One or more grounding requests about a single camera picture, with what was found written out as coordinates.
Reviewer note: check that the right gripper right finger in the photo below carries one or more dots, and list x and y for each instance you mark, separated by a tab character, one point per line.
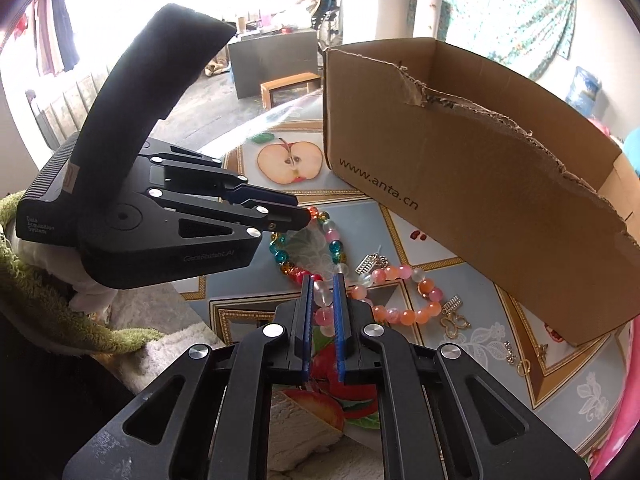
442	415

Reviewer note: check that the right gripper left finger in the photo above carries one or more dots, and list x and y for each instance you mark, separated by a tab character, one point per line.
300	329

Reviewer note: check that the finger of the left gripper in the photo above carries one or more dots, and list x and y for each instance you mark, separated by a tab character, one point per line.
263	216
260	193

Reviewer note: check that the white gloved left hand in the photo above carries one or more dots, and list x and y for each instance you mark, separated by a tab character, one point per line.
65	265

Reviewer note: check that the gold earring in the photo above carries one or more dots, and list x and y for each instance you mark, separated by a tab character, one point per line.
521	365

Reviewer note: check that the white fluffy towel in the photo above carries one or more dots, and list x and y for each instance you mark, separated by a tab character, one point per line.
250	409

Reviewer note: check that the silver abacus charm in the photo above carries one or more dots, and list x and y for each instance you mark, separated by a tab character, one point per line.
371	262

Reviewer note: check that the green towel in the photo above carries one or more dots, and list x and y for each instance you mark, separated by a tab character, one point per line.
36	304

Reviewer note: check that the small wooden stool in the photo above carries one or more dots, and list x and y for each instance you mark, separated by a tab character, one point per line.
302	83

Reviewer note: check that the fruit print tablecloth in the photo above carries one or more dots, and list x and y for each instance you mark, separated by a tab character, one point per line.
574	390

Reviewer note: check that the grey cabinet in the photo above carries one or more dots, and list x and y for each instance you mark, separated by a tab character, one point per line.
257	59

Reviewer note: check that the brown cardboard box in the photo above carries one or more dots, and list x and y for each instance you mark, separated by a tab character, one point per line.
495	168

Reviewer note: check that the floral curtain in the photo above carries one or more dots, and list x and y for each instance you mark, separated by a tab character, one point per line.
524	35

